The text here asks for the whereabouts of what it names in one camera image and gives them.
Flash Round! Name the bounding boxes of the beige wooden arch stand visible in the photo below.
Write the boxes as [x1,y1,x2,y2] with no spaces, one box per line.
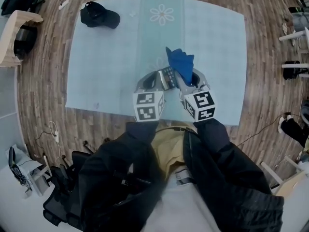
[0,9,44,68]

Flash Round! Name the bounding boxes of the light wooden desk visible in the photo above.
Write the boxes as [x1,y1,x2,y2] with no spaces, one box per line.
[260,154,309,198]

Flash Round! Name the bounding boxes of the white desk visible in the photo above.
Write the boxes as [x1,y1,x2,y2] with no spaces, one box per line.
[279,26,309,77]

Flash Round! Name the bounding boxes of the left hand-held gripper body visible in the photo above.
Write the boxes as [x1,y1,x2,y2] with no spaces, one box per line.
[131,85,166,123]

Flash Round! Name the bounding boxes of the black mesh office chair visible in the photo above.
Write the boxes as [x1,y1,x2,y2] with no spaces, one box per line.
[42,150,83,227]

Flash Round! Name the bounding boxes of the black bin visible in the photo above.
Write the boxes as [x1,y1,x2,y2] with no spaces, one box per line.
[13,25,38,59]

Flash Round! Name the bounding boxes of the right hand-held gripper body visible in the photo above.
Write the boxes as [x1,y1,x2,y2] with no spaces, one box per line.
[178,83,217,123]

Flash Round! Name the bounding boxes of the black calculator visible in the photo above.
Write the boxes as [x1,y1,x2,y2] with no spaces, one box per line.
[157,66,181,91]

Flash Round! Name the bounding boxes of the small white side table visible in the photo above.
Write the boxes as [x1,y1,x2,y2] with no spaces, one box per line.
[8,145,52,200]

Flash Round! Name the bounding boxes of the person's left forearm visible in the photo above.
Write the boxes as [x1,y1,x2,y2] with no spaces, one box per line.
[77,121,167,232]

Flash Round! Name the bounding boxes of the black cap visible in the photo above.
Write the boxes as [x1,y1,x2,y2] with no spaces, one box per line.
[80,1,121,30]

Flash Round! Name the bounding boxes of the black bag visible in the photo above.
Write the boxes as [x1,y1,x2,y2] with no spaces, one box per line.
[282,60,308,80]

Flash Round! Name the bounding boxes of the person's khaki trousers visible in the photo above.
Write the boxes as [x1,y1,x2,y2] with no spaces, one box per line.
[151,121,197,182]

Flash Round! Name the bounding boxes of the light blue flowered tablecloth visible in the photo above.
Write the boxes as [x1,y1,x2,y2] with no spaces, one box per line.
[65,0,248,127]

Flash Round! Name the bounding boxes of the blue cloth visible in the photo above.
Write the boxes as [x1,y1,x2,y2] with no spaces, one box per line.
[165,46,195,86]

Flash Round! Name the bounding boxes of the person's right forearm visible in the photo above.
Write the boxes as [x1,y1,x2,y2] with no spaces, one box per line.
[183,118,285,232]

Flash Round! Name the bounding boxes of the black floor cable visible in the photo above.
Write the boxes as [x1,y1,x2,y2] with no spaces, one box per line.
[236,112,302,147]

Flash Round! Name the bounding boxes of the person's white shirt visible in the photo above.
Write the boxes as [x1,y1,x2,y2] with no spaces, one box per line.
[142,167,222,232]

